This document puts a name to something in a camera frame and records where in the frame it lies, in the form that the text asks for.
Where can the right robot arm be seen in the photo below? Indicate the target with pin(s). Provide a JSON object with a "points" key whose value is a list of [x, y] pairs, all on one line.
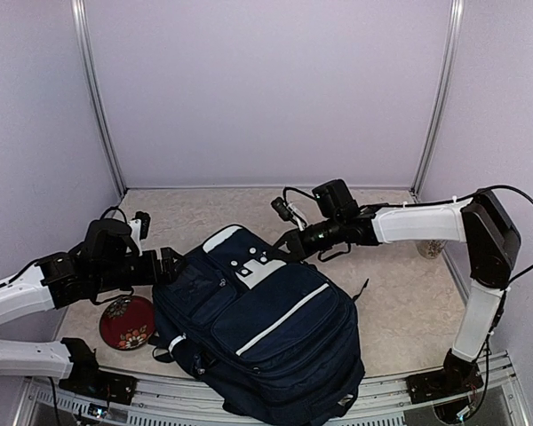
{"points": [[479, 221]]}

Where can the red floral plate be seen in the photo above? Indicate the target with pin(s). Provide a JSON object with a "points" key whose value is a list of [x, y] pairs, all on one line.
{"points": [[127, 323]]}

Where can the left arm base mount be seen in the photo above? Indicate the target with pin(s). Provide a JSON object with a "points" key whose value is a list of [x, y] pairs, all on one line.
{"points": [[97, 384]]}

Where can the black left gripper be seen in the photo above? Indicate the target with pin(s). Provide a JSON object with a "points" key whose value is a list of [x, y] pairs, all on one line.
{"points": [[154, 276]]}

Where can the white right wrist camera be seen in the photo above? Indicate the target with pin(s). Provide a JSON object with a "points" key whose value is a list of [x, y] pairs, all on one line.
{"points": [[287, 212]]}

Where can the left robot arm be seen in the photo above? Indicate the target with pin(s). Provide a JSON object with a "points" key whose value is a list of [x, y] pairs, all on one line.
{"points": [[109, 258]]}

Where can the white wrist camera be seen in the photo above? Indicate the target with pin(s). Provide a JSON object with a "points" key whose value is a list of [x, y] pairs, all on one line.
{"points": [[287, 212], [140, 225]]}

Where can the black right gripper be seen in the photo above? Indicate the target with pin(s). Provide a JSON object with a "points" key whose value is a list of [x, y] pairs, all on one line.
{"points": [[298, 247]]}

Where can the aluminium front rail frame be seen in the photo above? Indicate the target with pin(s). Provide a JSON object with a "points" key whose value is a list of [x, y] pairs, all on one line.
{"points": [[213, 391]]}

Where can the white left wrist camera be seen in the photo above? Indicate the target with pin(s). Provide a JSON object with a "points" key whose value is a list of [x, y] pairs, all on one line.
{"points": [[140, 225]]}

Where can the floral ceramic mug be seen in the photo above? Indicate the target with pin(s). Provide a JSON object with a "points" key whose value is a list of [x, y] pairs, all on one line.
{"points": [[431, 249]]}

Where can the navy blue student backpack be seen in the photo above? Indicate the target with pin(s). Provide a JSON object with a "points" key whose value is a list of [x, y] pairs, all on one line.
{"points": [[237, 299]]}

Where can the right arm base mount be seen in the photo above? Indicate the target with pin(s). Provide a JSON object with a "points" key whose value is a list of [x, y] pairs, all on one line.
{"points": [[456, 376]]}

